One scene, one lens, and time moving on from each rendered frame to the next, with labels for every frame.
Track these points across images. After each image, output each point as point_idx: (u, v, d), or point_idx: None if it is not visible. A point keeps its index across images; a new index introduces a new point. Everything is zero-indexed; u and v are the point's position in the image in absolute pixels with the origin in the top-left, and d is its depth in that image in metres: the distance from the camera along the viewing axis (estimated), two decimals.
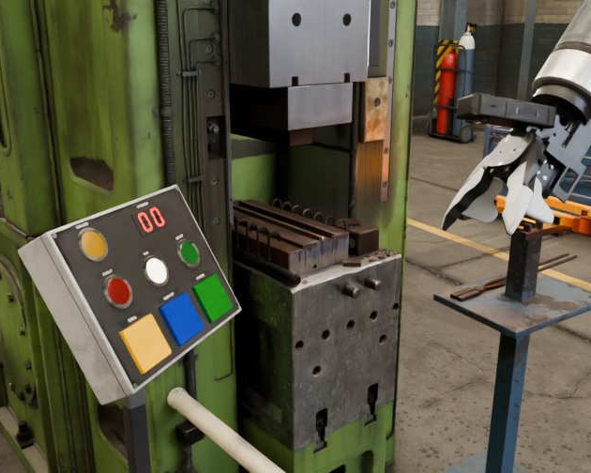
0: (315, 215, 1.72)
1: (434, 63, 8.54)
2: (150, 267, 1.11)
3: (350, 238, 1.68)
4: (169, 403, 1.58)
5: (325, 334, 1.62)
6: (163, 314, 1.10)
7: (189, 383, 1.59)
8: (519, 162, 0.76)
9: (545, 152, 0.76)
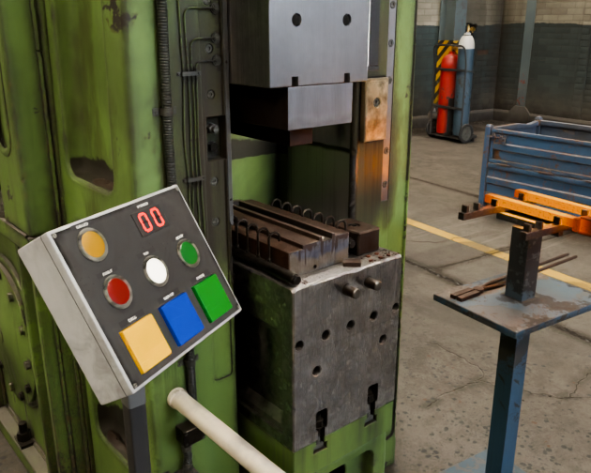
0: (315, 215, 1.72)
1: (434, 63, 8.54)
2: (150, 267, 1.11)
3: (350, 238, 1.68)
4: (169, 403, 1.58)
5: (325, 334, 1.62)
6: (163, 314, 1.10)
7: (189, 383, 1.59)
8: None
9: None
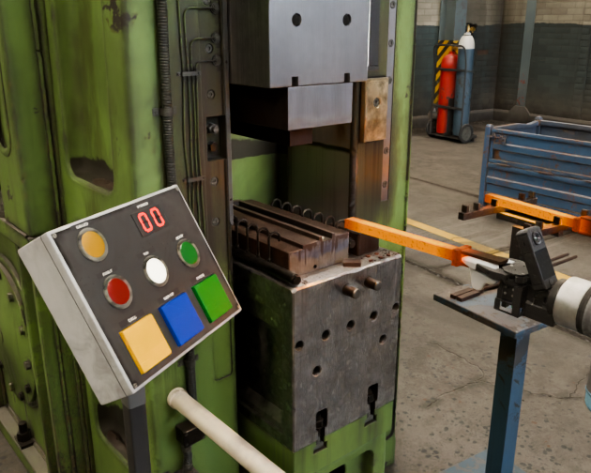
0: (315, 215, 1.72)
1: (434, 63, 8.54)
2: (150, 267, 1.11)
3: (350, 238, 1.68)
4: (169, 403, 1.58)
5: (325, 334, 1.62)
6: (163, 314, 1.10)
7: (189, 383, 1.59)
8: None
9: (515, 287, 1.18)
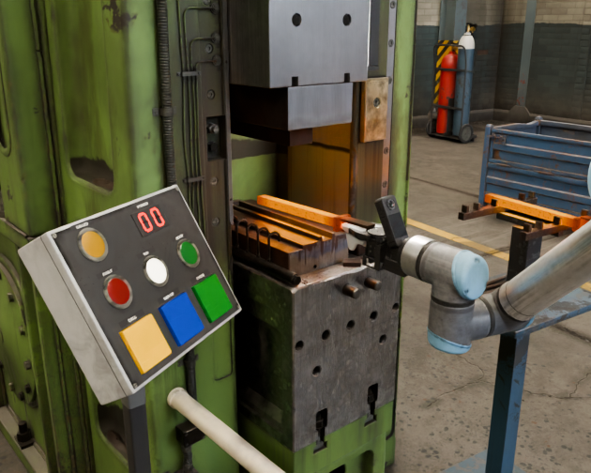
0: None
1: (434, 63, 8.54)
2: (150, 267, 1.11)
3: None
4: (169, 403, 1.58)
5: (325, 334, 1.62)
6: (163, 314, 1.10)
7: (189, 383, 1.59)
8: None
9: (376, 246, 1.44)
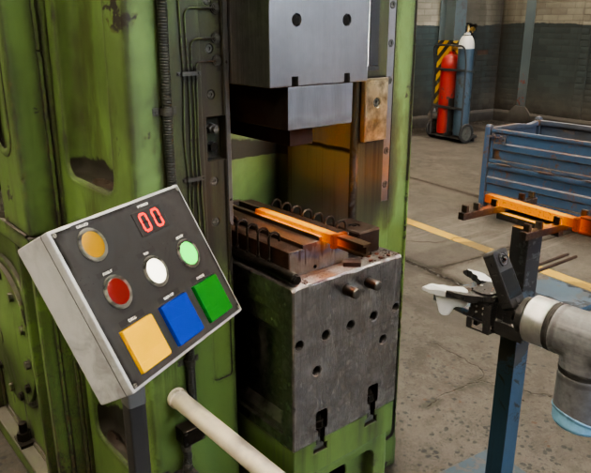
0: (315, 215, 1.72)
1: (434, 63, 8.54)
2: (150, 267, 1.11)
3: None
4: (169, 403, 1.58)
5: (325, 334, 1.62)
6: (163, 314, 1.10)
7: (189, 383, 1.59)
8: (476, 293, 1.26)
9: (485, 307, 1.24)
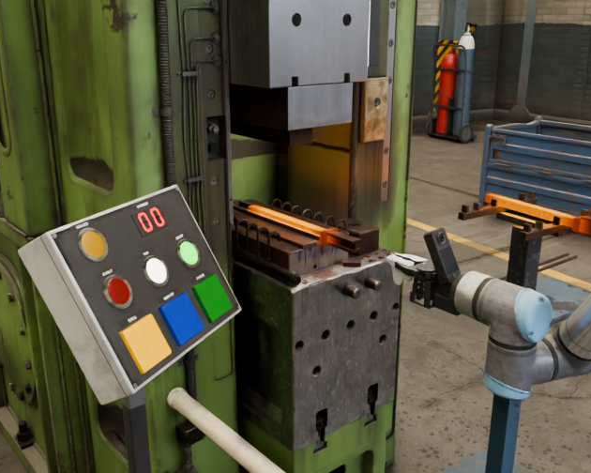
0: (315, 215, 1.72)
1: (434, 63, 8.54)
2: (150, 267, 1.11)
3: None
4: (169, 403, 1.58)
5: (325, 334, 1.62)
6: (163, 314, 1.10)
7: (189, 383, 1.59)
8: None
9: (425, 282, 1.34)
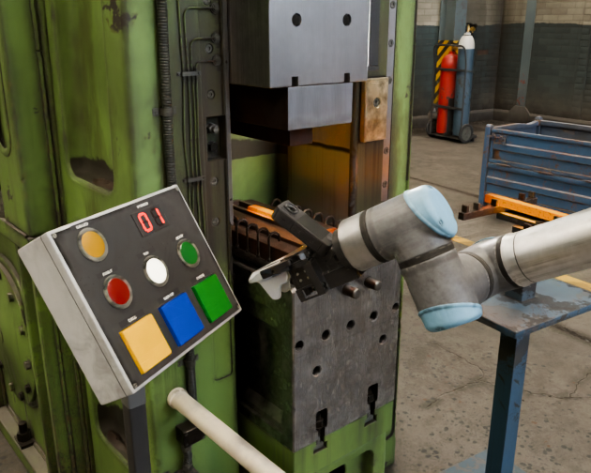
0: (315, 215, 1.72)
1: (434, 63, 8.54)
2: (150, 267, 1.11)
3: None
4: (169, 403, 1.58)
5: (325, 334, 1.62)
6: (163, 314, 1.10)
7: (189, 383, 1.59)
8: None
9: (305, 267, 1.08)
